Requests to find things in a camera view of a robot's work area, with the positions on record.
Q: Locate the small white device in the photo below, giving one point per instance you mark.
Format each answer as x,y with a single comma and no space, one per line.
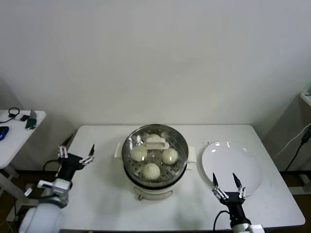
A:
17,117

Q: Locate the large white plate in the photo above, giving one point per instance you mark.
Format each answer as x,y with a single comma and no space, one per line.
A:
230,160

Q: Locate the white steamed baozi bun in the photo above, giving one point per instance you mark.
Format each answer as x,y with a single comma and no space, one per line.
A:
153,136
151,171
170,156
138,154

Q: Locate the white electric cooker pot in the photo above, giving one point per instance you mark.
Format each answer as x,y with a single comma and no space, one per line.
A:
150,193

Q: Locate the blue computer mouse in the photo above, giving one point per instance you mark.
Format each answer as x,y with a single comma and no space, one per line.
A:
3,132

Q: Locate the white side table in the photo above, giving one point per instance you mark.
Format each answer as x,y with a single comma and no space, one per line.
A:
14,145

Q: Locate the grey tilted card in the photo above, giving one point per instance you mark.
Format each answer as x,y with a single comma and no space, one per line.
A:
33,112

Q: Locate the small black device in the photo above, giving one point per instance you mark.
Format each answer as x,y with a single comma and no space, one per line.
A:
24,118

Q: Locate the round glass pot lid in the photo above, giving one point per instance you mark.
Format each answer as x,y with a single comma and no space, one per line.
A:
156,145

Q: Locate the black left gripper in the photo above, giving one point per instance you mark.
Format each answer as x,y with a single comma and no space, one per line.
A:
70,165

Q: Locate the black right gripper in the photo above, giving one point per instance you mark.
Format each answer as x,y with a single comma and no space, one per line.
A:
235,206

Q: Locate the stainless steel steamer basket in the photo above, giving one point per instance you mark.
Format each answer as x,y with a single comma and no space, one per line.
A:
155,182

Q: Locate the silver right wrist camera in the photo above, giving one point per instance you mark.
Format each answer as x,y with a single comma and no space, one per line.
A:
257,228

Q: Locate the green flat object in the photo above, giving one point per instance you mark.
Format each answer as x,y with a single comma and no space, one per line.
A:
30,123

